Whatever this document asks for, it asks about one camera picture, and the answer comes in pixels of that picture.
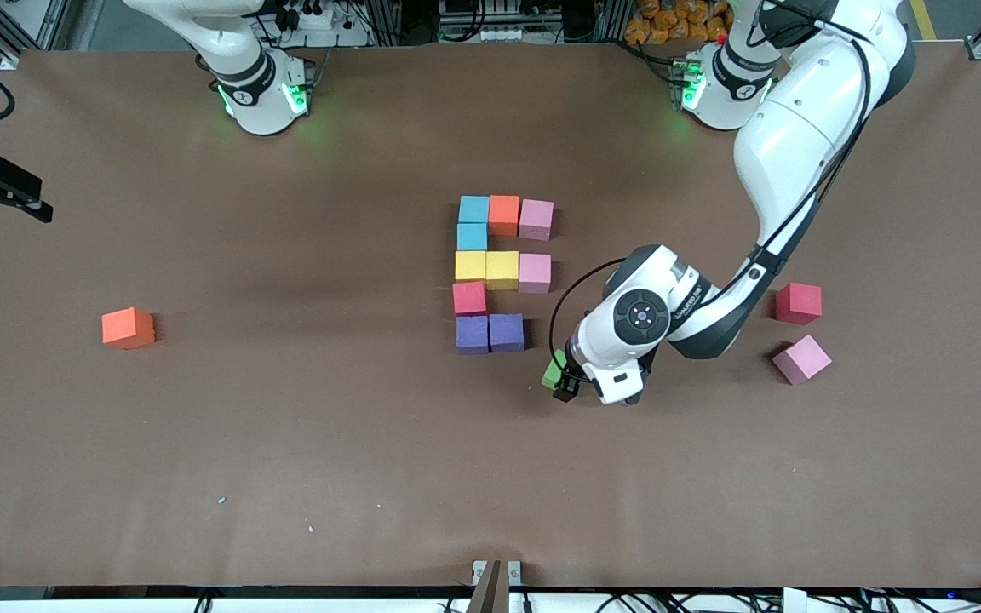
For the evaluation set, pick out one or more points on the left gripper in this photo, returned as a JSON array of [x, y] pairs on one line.
[[573, 375]]

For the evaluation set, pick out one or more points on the green foam block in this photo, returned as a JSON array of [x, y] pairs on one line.
[[552, 372]]

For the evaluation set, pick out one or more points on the purple foam block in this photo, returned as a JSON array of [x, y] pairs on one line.
[[507, 332], [472, 334]]

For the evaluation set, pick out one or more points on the pink foam block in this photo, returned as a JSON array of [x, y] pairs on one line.
[[801, 358], [535, 273], [536, 220]]

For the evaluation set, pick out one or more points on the yellow foam block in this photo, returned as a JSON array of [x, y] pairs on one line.
[[502, 270], [471, 266]]

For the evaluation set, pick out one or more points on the red foam block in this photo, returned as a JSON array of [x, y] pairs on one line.
[[470, 298], [799, 302]]

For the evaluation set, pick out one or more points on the orange foam block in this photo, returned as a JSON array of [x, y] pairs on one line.
[[128, 328], [504, 214]]

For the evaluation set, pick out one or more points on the blue foam block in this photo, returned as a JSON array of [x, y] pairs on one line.
[[473, 209], [472, 237]]

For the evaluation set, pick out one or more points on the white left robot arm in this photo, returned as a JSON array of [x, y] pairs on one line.
[[806, 128]]

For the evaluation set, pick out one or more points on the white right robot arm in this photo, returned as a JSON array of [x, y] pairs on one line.
[[256, 77]]

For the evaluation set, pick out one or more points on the paper table cover sheet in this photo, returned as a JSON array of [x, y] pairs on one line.
[[490, 468]]

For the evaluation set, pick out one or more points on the white power strip with plugs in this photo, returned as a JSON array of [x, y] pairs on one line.
[[346, 36]]

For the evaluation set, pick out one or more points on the orange packets heap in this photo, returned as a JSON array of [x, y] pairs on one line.
[[669, 21]]

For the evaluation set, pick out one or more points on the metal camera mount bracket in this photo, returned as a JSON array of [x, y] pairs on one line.
[[490, 592]]

